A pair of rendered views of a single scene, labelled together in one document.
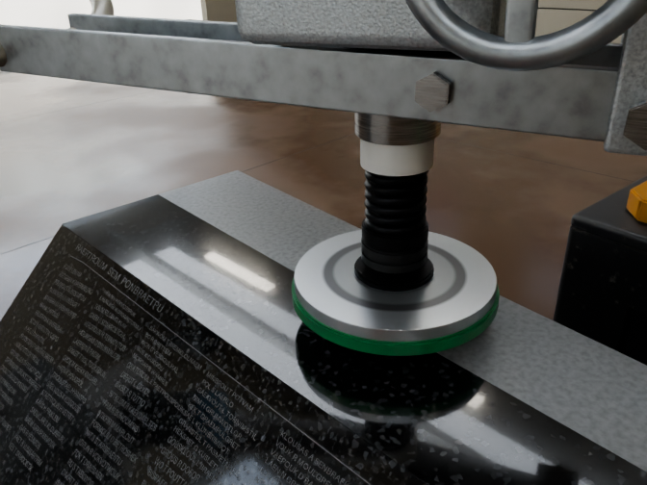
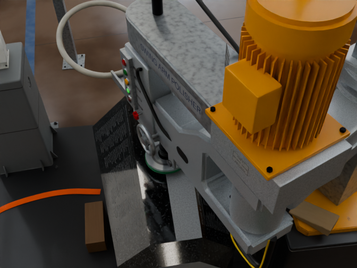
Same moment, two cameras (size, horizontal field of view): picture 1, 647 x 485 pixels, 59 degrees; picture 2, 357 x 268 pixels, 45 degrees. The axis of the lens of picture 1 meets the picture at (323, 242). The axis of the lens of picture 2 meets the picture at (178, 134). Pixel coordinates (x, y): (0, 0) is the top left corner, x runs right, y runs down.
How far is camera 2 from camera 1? 1.75 m
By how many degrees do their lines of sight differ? 33
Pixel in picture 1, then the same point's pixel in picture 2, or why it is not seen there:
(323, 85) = not seen: hidden behind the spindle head
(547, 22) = not seen: outside the picture
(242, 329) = (138, 149)
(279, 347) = (141, 157)
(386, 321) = (153, 164)
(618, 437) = (173, 200)
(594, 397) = (179, 193)
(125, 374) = (120, 144)
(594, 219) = not seen: hidden behind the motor
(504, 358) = (175, 179)
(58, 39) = (119, 83)
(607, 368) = (188, 190)
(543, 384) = (174, 187)
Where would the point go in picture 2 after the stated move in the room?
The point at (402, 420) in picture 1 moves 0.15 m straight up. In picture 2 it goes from (147, 181) to (145, 162)
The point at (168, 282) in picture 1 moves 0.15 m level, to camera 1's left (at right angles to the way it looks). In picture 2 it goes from (134, 129) to (112, 118)
